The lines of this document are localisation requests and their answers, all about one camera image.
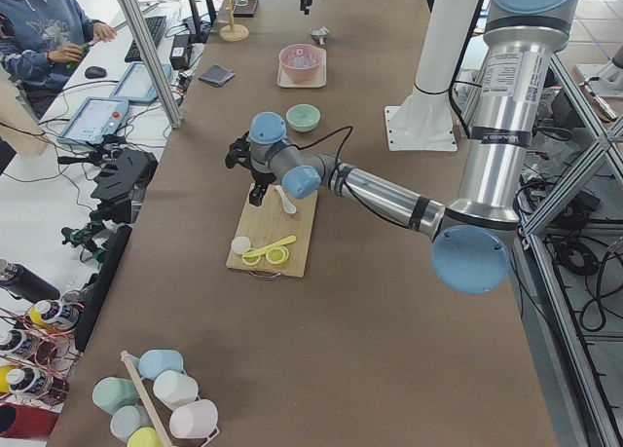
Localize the white ceramic spoon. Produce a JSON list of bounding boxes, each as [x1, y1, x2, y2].
[[275, 185, 298, 215]]

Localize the metal ice scoop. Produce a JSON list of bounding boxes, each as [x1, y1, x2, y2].
[[310, 26, 331, 47]]

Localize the clear ice cubes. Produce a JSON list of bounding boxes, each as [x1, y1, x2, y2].
[[283, 48, 320, 69]]

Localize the pink bowl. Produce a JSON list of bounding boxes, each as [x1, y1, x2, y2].
[[278, 44, 326, 82]]

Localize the yellow plastic spoon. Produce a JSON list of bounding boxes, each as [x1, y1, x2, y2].
[[241, 235, 297, 258]]

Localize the mint green bowl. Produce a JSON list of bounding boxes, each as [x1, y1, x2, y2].
[[286, 103, 321, 132]]

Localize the bamboo cutting board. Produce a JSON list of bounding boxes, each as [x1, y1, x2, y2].
[[226, 185, 318, 278]]

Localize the dark wooden tray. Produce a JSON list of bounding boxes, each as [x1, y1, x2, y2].
[[234, 0, 259, 18]]

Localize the lemon slice upper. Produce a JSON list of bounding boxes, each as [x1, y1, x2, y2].
[[265, 245, 290, 265]]

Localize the wooden mug tree stand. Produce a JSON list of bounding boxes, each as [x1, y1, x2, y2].
[[217, 0, 249, 42]]

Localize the cream rectangular tray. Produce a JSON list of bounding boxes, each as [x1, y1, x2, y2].
[[276, 52, 328, 90]]

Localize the grey purple folded cloth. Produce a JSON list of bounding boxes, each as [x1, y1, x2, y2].
[[199, 64, 235, 88]]

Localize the black power adapter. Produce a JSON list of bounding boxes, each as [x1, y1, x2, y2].
[[169, 33, 192, 70]]

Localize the black keyboard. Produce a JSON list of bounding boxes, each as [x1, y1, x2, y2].
[[124, 15, 168, 63]]

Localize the blue teach pendant far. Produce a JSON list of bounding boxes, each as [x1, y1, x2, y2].
[[110, 61, 158, 104]]

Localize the blue teach pendant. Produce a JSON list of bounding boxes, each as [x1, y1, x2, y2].
[[110, 61, 158, 104], [56, 97, 129, 146]]

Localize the blue teach pendant near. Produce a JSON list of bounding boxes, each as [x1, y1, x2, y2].
[[56, 97, 129, 146]]

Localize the blue plastic cup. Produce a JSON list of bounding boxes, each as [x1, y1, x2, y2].
[[138, 349, 184, 380]]

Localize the black bar on table edge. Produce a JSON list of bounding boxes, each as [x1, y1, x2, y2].
[[74, 225, 132, 353]]

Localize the black computer mouse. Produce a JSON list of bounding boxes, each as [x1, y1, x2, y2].
[[84, 66, 107, 80]]

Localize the white plastic cup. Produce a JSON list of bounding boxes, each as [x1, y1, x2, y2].
[[153, 370, 199, 410]]

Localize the pink plastic cup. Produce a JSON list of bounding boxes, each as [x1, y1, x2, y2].
[[169, 399, 219, 439]]

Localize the yellow paint bottle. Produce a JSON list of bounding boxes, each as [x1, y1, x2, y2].
[[32, 300, 80, 331]]

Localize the green plastic cup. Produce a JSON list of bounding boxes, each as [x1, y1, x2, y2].
[[92, 377, 139, 415]]

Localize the wooden cup rack rod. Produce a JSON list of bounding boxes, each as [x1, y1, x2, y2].
[[120, 350, 173, 447]]

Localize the black thermos bottle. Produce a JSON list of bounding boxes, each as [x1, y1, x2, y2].
[[0, 259, 60, 303]]

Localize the grey plastic cup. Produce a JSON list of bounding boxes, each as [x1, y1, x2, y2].
[[110, 405, 152, 442]]

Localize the person in blue hoodie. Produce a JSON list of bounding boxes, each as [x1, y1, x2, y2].
[[1, 0, 116, 93]]

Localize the yellow plastic cup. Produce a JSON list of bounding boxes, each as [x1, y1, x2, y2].
[[127, 427, 163, 447]]

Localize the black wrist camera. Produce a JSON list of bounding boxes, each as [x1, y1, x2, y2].
[[225, 131, 252, 170]]

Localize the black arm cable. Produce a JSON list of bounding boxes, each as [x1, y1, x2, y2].
[[286, 125, 420, 224]]

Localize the white camera post base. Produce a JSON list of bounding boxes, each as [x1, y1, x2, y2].
[[385, 0, 483, 152]]

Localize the aluminium frame post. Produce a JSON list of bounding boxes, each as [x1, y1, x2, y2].
[[117, 0, 182, 129]]

